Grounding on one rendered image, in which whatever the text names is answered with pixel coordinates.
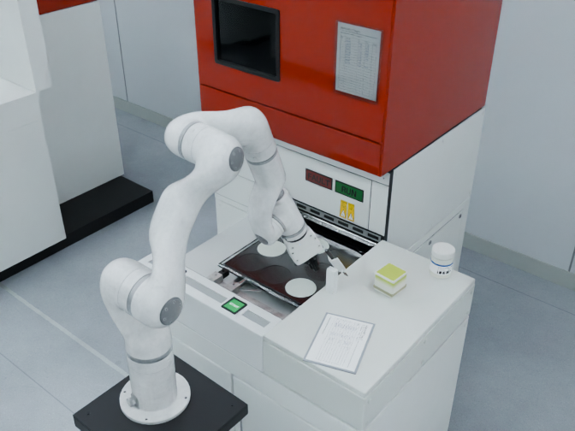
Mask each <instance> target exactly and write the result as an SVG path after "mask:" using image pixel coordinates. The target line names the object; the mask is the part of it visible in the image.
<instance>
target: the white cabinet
mask: <svg viewBox="0 0 575 431"><path fill-rule="evenodd" d="M468 319H469V316H467V317H466V318H465V320H464V321H463V322H462V323H461V324H460V325H459V326H458V327H457V328H456V329H455V330H454V331H453V332H452V333H451V334H450V335H449V336H448V338H447V339H446V340H445V341H444V342H443V343H442V344H441V346H440V347H439V348H438V349H437V350H436V351H435V352H434V353H433V354H432V356H431V357H430V358H429V359H428V360H427V361H426V362H425V363H424V365H423V366H422V367H421V368H420V369H419V370H418V371H417V372H416V374H415V375H414V376H413V377H412V378H411V379H410V380H409V381H408V382H407V383H406V384H405V385H404V386H403V387H402V388H401V389H400V390H399V392H398V393H397V394H396V395H395V396H394V397H393V398H392V399H391V401H390V402H389V403H388V404H387V405H386V406H385V407H384V408H383V409H382V411H381V412H380V413H379V414H378V415H377V416H376V417H375V418H374V420H373V421H372V422H371V423H370V424H369V425H368V426H367V427H366V428H365V430H364V431H448V424H449V420H450V416H451V410H452V406H453V397H454V393H455V388H456V383H457V379H458V373H459V366H460V360H461V356H462V351H463V346H464V342H465V333H466V329H467V324H468ZM169 327H170V331H171V334H172V341H173V350H174V354H175V355H176V356H177V357H179V358H180V359H182V360H183V361H185V362H186V363H188V364H189V365H191V366H192V367H194V368H195V369H196V370H198V371H199V372H201V373H202V374H204V375H206V376H207V377H209V378H210V379H212V380H213V381H214V382H215V383H217V384H218V385H220V386H221V387H223V388H225V389H226V390H228V391H229V392H231V393H232V394H233V395H234V396H236V397H237V398H239V399H241V400H242V401H244V402H245V403H247V404H248V414H247V415H246V416H245V417H244V418H243V419H242V420H240V421H239V422H238V423H237V424H236V425H235V426H234V427H232V428H231V429H230V430H229V431H359V430H357V429H356V428H355V427H353V426H351V425H350V424H348V423H346V422H344V421H342V420H341V419H340V418H339V417H337V416H335V415H333V414H331V413H330V412H328V411H326V410H325V409H324V408H322V407H320V406H319V405H317V404H315V403H313V402H312V401H310V400H309V399H307V398H305V397H304V396H302V395H300V394H299V393H297V392H295V391H294V390H293V389H291V388H289V387H287V386H286V385H284V384H282V383H281V382H279V381H278V380H276V379H274V378H273V377H271V376H270V375H267V374H266V373H264V372H263V373H261V372H260V371H258V370H256V369H255V368H253V367H252V366H250V365H249V364H247V363H245V362H243V361H241V360H240V359H239V358H237V357H235V356H234V355H232V354H230V353H229V352H227V351H225V350H223V349H222V348H221V347H219V346H218V345H216V344H214V343H212V342H211V341H209V340H207V339H206V338H205V337H203V336H201V335H200V334H197V333H196V332H194V331H193V330H192V329H190V328H188V327H186V326H185V325H183V324H182V323H180V322H178V321H176V320H175V322H173V323H172V324H171V325H169Z"/></svg>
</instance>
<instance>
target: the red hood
mask: <svg viewBox="0 0 575 431"><path fill-rule="evenodd" d="M193 5H194V17H195V29H196V41H197V53H198V65H199V89H200V102H201V111H224V110H230V109H236V108H239V107H243V106H252V107H255V108H257V109H259V110H260V111H261V112H262V113H263V114H264V116H265V117H266V119H267V121H268V123H269V125H270V130H271V132H272V135H273V138H274V139H279V140H280V141H283V142H286V143H289V144H291V145H295V146H297V147H299V148H302V149H305V150H307V151H311V152H314V153H316V154H318V155H321V156H325V157H327V158H330V159H332V160H335V161H337V162H341V163H344V164H346V165H348V166H351V167H354V168H357V169H360V170H363V171H365V172H367V173H370V174H374V175H376V176H379V177H382V176H384V175H385V174H386V173H387V172H389V171H390V170H392V169H393V168H395V167H397V166H398V165H399V164H401V163H402V162H404V161H405V160H406V159H408V158H409V157H410V156H412V155H414V154H415V153H417V152H418V151H420V150H421V149H423V148H424V147H425V146H426V145H428V144H430V143H431V142H433V141H434V140H435V139H437V138H439V137H440V136H442V135H443V134H444V133H445V132H447V131H448V130H450V129H451V128H453V127H455V126H456V125H457V124H459V123H460V122H462V121H463V120H464V119H466V118H467V117H469V116H470V115H472V114H473V113H475V112H476V111H478V110H479V109H481V108H482V107H483V106H484V105H485V102H486V97H487V91H488V86H489V76H490V71H491V66H492V61H493V56H494V51H495V41H496V36H497V31H498V26H499V20H500V15H501V5H502V0H193Z"/></svg>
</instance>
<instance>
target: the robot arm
mask: <svg viewBox="0 0 575 431"><path fill-rule="evenodd" d="M164 141H165V144H166V145H167V147H168V148H169V150H170V151H171V152H173V153H174V154H175V155H177V156H179V157H181V158H183V159H185V160H187V161H189V162H192V163H194V164H195V168H194V170H193V171H192V172H191V173H190V174H189V175H188V176H187V177H186V178H184V179H182V180H178V181H176V182H175V183H173V184H171V185H169V186H168V187H167V188H166V189H165V190H164V191H163V194H162V195H161V197H160V199H159V201H158V203H157V207H156V209H155V211H154V214H153V217H152V219H151V225H150V230H149V241H150V246H151V253H152V269H150V268H148V267H146V266H145V265H144V264H142V263H139V262H138V261H135V260H133V259H131V258H125V257H123V258H118V259H116V260H114V261H112V262H110V263H109V264H108V265H107V266H106V267H105V268H104V270H103V272H102V274H101V277H100V283H99V286H100V293H101V297H102V300H103V302H104V305H105V307H106V309H107V311H108V312H109V314H110V316H111V318H112V320H113V322H114V323H115V325H116V326H117V328H118V329H119V331H120V332H121V334H122V337H123V339H124V344H125V350H126V355H127V366H128V372H129V378H130V381H129V382H128V383H127V384H126V385H125V386H124V388H123V389H122V392H121V395H120V406H121V409H122V412H123V413H124V415H125V416H126V417H127V418H129V419H130V420H132V421H134V422H137V423H141V424H147V425H154V424H160V423H164V422H168V421H170V420H172V419H174V418H176V417H177V416H179V415H180V414H181V413H182V412H183V411H184V410H185V409H186V407H187V405H188V403H189V400H190V396H191V392H190V386H189V385H188V382H187V381H186V379H185V378H184V377H183V376H181V375H179V374H178V373H175V359H174V350H173V341H172V334H171V331H170V327H169V325H171V324H172V323H173V322H175V320H176V319H177V318H178V317H179V315H180V313H181V311H182V309H183V305H184V302H185V294H186V270H185V259H186V251H187V242H188V239H189V236H190V233H191V231H192V229H193V225H194V223H195V221H196V219H197V216H198V214H199V212H200V210H201V208H202V206H203V205H204V203H205V201H206V200H207V199H208V198H209V197H210V196H211V195H212V194H213V193H215V192H217V191H218V190H219V189H221V188H222V187H224V186H226V185H227V184H228V183H230V182H231V181H232V180H233V179H234V178H235V177H236V176H237V175H238V173H239V172H240V170H241V168H242V165H243V162H244V156H245V159H246V161H247V164H248V166H249V168H250V170H251V172H252V176H253V178H254V180H255V181H254V185H253V188H252V192H251V195H250V197H249V202H248V207H247V214H248V219H249V222H250V224H251V227H252V231H253V232H254V234H255V236H256V237H257V239H258V241H260V242H261V243H262V244H264V245H272V244H274V243H275V242H276V241H277V240H278V239H279V238H280V237H281V238H282V239H283V242H284V245H285V246H286V249H287V252H288V254H289V256H290V257H291V258H292V259H293V264H294V265H295V266H297V265H300V264H302V263H304V264H308V265H309V267H310V269H314V270H315V272H316V271H317V270H319V267H318V265H319V263H318V262H317V254H318V253H319V252H320V251H321V250H322V249H323V246H322V245H321V243H320V241H319V239H318V238H317V236H316V234H314V232H313V231H312V230H311V228H310V227H309V226H307V225H306V223H305V220H304V219H303V217H302V215H301V214H300V212H299V210H298V208H297V206H296V204H295V202H294V201H293V199H292V197H291V195H290V193H289V191H288V189H286V188H285V187H284V184H285V181H286V173H285V170H284V167H283V165H282V160H281V158H280V155H279V152H278V150H277V147H276V142H275V140H274V138H273V135H272V132H271V130H270V125H269V123H268V121H267V119H266V117H265V116H264V114H263V113H262V112H261V111H260V110H259V109H257V108H255V107H252V106H243V107H239V108H236V109H230V110H224V111H199V112H192V113H188V114H184V115H181V116H179V117H177V118H175V119H174V120H172V121H171V122H170V123H169V124H168V126H167V127H166V129H165V133H164ZM310 259H311V260H310Z"/></svg>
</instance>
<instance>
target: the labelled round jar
mask: <svg viewBox="0 0 575 431"><path fill-rule="evenodd" d="M454 253H455V248H454V247H453V246H452V245H450V244H449V243H445V242H439V243H435V244H434V245H433V246H432V252H431V257H430V269H429V272H430V274H431V275H432V276H434V277H436V278H438V279H446V278H448V277H449V276H450V275H451V274H452V269H453V259H454Z"/></svg>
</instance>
